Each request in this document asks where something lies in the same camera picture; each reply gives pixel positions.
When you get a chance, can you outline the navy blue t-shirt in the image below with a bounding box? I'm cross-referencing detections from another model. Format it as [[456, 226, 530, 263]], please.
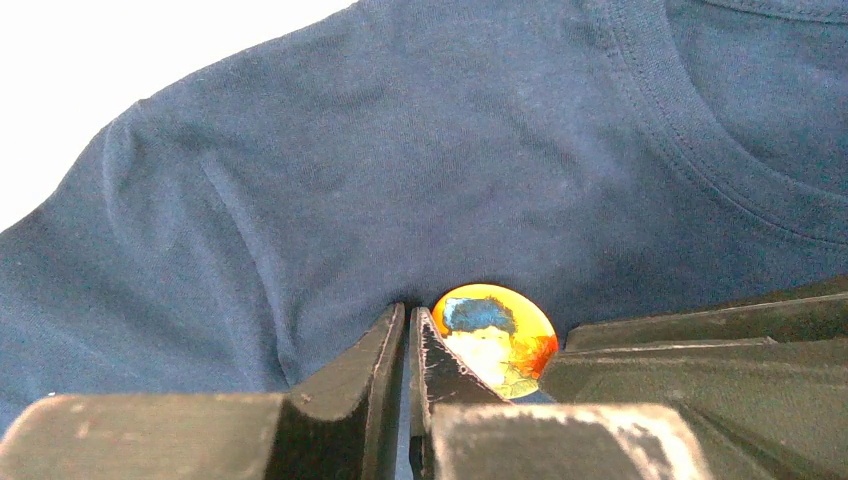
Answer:
[[1, 1, 847, 426]]

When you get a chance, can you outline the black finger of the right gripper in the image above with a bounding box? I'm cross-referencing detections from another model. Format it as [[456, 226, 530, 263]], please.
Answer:
[[542, 276, 847, 479]]

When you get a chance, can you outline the round orange brooch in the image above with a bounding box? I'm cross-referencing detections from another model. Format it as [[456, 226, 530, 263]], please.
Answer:
[[432, 283, 559, 401]]

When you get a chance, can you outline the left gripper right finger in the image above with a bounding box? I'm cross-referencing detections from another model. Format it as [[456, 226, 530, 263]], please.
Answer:
[[409, 307, 712, 479]]

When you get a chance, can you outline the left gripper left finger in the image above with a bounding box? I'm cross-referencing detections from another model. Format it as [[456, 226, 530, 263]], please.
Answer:
[[1, 304, 406, 479]]

